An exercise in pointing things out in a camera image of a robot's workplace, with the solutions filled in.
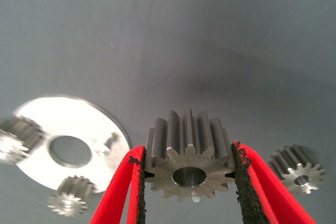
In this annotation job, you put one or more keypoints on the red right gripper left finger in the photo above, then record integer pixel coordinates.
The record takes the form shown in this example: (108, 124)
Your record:
(118, 187)

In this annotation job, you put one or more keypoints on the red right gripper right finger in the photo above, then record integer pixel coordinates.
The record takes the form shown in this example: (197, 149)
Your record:
(262, 195)

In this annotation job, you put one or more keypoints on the large steel spur gear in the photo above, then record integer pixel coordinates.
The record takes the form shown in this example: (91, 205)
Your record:
(302, 179)

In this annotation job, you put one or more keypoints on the small steel spur gear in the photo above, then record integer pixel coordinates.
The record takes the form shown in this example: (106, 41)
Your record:
(15, 142)
(68, 197)
(189, 155)

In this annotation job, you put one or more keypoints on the round metal plate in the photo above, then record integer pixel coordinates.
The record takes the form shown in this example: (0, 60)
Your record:
(65, 113)

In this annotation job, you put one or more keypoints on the dark grey table cloth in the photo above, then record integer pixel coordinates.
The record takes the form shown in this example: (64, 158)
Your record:
(183, 37)

